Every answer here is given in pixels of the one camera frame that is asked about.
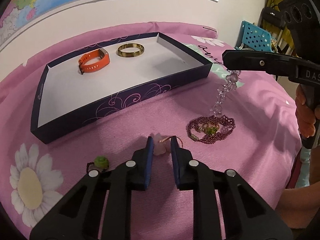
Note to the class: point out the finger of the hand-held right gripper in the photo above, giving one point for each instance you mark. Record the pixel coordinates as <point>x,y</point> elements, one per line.
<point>250,61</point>

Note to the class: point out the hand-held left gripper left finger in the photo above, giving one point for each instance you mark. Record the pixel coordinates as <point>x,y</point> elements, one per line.
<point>149,160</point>

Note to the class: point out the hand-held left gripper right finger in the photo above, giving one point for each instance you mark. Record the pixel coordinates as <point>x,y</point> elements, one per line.
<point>174,162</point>

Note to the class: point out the pink stone pendant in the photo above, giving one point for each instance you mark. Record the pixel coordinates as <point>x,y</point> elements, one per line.
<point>160,147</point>

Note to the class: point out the dark purple cardboard box tray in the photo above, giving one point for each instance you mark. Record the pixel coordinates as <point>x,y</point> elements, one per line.
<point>112,80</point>

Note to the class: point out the person's right forearm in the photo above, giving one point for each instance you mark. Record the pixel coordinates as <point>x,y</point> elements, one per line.
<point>300,207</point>

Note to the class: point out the person's right hand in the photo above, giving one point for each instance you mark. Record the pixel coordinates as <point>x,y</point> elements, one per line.
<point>303,115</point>

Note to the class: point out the yellow garment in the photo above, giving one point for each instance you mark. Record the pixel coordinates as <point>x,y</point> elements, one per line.
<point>287,36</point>

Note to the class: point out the blue perforated plastic chair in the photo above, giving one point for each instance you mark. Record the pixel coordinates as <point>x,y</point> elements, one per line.
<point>252,35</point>

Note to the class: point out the black handbag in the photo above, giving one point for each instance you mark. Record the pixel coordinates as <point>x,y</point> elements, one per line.
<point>273,17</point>

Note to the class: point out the gold bangle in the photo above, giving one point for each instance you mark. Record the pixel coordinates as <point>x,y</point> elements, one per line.
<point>125,54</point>

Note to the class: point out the orange watch band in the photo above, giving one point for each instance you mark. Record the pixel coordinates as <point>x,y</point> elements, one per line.
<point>103,59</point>

